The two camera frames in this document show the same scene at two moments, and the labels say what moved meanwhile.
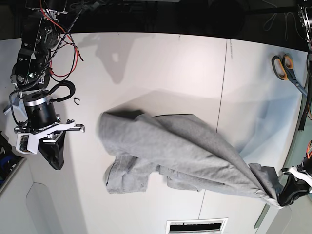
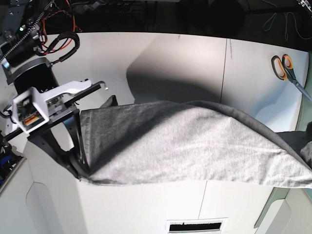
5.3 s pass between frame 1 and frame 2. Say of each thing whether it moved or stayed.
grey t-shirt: moved
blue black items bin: stayed
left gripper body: moved
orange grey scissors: stayed
